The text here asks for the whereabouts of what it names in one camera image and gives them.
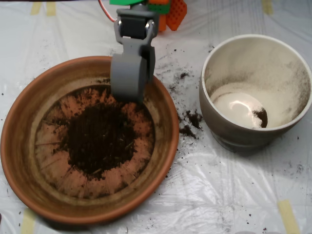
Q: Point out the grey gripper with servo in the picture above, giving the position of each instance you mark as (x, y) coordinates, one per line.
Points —
(135, 27)

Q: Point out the dark soil pile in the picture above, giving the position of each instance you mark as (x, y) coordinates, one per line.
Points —
(97, 141)

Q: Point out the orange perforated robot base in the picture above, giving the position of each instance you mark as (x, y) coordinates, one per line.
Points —
(175, 14)

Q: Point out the white ceramic pot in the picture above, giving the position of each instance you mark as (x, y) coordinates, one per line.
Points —
(268, 61)

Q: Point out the terracotta saucer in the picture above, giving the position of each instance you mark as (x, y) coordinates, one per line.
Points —
(14, 146)

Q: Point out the beige masking tape strip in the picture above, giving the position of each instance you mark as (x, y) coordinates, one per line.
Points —
(288, 217)
(267, 7)
(51, 8)
(28, 221)
(36, 8)

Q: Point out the clear plastic sheet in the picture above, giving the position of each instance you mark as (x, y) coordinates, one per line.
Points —
(219, 182)

